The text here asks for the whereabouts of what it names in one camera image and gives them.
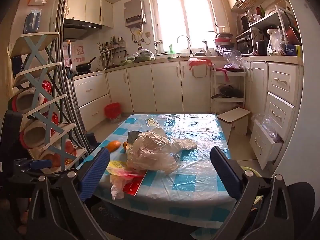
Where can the table with blue checked cloth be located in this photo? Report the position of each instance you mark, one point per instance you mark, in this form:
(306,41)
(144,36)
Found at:
(195,160)

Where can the orange slipper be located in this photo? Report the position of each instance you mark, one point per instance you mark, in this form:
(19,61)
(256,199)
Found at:
(70,150)

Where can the white pitcher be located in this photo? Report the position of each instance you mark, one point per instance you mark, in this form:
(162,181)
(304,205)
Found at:
(270,32)

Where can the kitchen window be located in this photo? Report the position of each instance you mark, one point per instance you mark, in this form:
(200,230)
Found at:
(185,17)

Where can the red grey slipper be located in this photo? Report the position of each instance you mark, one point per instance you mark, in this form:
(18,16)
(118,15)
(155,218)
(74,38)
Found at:
(25,100)
(35,135)

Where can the stack of pots and bowls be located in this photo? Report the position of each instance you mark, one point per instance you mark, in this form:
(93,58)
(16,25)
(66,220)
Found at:
(223,41)

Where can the grey water heater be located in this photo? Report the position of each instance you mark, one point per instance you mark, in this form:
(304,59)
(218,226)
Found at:
(133,12)

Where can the yellow plastic bin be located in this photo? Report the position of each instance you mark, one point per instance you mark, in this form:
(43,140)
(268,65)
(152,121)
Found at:
(257,172)

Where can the white kitchen trolley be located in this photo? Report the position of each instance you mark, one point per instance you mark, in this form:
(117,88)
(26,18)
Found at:
(230,73)

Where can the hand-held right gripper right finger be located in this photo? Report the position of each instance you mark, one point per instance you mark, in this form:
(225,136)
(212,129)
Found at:
(225,173)

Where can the green detergent bottle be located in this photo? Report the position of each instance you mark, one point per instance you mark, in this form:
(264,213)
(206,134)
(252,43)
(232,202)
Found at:
(170,49)

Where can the red trash basket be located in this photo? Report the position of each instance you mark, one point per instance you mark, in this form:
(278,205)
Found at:
(112,110)

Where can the chrome faucet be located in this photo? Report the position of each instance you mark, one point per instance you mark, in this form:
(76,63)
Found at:
(190,48)

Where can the open white drawer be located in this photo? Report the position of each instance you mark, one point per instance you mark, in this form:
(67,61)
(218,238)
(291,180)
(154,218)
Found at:
(260,145)

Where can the large clear plastic bag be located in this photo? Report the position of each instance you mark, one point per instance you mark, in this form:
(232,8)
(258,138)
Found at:
(150,152)

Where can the black range hood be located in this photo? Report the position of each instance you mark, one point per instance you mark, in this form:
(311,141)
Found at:
(77,27)

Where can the black frying pan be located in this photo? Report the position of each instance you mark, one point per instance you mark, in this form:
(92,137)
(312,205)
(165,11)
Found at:
(228,92)

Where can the white wooden stool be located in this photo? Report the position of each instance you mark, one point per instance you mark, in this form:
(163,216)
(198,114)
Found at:
(235,115)

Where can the white plastic bag with food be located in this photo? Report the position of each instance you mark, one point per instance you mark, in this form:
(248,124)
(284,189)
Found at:
(275,43)

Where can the white drawer cabinet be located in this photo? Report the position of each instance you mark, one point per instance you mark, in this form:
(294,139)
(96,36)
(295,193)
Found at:
(282,80)

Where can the red hanging garbage bag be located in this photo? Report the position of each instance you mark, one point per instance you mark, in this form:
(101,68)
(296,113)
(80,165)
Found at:
(197,62)

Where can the clear plastic bags in drawer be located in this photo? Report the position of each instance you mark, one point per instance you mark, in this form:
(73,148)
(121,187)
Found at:
(266,126)

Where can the red paper wall decorations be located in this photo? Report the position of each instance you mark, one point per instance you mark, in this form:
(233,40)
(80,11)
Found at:
(80,52)

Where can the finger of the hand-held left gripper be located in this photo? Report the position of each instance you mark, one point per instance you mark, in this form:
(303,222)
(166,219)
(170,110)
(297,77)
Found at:
(41,164)

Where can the metal mop pole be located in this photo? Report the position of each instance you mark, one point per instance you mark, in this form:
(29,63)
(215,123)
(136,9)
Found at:
(69,60)

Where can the yellow snack wrapper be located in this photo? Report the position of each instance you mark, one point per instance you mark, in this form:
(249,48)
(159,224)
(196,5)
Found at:
(117,165)

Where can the printed drink carton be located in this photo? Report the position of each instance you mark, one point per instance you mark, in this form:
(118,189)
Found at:
(132,137)

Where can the cream wall cabinets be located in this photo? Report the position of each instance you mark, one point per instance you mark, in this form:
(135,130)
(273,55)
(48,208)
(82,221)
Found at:
(92,7)

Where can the black wok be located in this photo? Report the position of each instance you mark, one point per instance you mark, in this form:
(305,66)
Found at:
(83,68)

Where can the red packet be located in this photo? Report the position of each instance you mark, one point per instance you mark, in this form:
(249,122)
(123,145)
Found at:
(133,187)

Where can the black kettle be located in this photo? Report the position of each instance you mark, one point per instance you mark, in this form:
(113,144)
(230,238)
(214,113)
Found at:
(261,47)

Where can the wall utensil rack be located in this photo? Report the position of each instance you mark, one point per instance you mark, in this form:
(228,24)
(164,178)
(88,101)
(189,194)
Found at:
(107,52)

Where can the bag of green vegetables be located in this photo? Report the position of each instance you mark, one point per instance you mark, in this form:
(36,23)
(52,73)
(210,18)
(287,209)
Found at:
(145,55)

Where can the white counter shelf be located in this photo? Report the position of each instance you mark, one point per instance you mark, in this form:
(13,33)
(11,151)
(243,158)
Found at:
(265,20)

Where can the grey sliding door frame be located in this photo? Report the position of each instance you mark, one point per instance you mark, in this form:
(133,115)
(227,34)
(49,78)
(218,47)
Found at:
(72,105)

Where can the red pot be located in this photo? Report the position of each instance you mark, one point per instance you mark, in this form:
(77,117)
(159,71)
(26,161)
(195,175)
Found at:
(292,35)

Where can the blue hanging package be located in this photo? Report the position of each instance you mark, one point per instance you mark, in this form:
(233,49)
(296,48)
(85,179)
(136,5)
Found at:
(31,23)

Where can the blue box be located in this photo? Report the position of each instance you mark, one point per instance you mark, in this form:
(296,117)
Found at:
(291,50)

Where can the black countertop oven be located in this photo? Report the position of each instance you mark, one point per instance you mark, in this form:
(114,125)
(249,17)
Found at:
(243,45)

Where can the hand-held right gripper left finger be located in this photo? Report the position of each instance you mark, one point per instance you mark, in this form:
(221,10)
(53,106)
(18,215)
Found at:
(96,173)

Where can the cream base cabinets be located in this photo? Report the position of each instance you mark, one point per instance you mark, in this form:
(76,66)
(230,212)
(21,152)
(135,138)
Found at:
(162,85)

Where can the red cloth strip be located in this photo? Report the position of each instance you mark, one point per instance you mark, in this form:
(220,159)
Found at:
(226,75)

